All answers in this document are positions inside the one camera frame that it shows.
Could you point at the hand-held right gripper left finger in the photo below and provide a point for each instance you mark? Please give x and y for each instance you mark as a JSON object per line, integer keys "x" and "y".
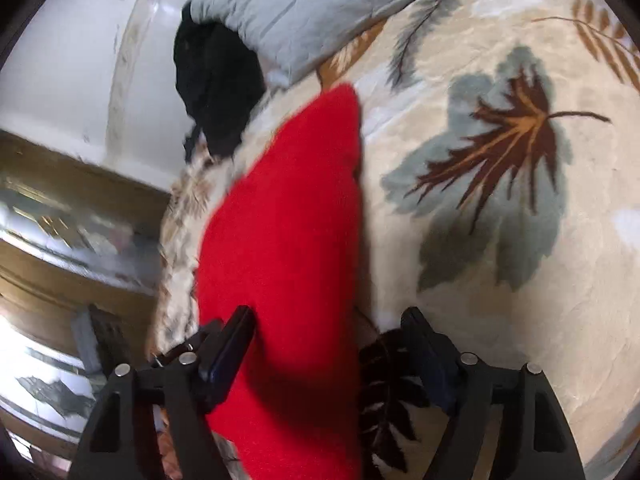
{"x": 227, "y": 360}

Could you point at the black cloth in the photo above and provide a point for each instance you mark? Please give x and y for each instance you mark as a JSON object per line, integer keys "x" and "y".
{"x": 215, "y": 85}

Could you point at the beige leaf print blanket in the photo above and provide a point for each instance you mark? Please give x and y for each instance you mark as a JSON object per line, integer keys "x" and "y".
{"x": 500, "y": 260}

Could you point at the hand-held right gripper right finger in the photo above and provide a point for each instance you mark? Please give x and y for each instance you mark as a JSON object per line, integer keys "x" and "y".
{"x": 432, "y": 360}

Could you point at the brown wooden furniture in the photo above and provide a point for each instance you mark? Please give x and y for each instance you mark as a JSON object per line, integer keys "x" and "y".
{"x": 50, "y": 170}

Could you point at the red and blue knit garment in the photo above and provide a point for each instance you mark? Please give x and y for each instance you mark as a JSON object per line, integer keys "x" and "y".
{"x": 285, "y": 235}

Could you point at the pale grey quilted pillow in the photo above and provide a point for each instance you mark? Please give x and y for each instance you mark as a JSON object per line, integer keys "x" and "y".
{"x": 310, "y": 10}

